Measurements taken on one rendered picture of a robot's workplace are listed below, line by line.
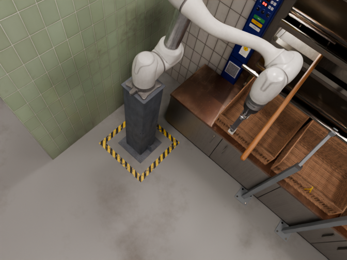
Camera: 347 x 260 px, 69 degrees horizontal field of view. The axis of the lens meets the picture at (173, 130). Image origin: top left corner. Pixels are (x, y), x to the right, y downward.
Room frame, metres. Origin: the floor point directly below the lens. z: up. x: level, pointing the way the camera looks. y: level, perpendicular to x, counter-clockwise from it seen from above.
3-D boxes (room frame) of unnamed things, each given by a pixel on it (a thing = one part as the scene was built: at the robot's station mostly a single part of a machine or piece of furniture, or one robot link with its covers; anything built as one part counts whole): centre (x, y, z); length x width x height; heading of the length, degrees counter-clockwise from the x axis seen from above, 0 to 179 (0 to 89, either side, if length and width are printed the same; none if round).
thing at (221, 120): (1.25, -0.67, 0.72); 0.56 x 0.49 x 0.28; 63
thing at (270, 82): (0.73, -0.31, 1.66); 0.13 x 0.11 x 0.16; 151
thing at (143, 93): (1.00, 0.30, 1.03); 0.22 x 0.18 x 0.06; 155
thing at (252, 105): (0.73, -0.31, 1.55); 0.09 x 0.09 x 0.06
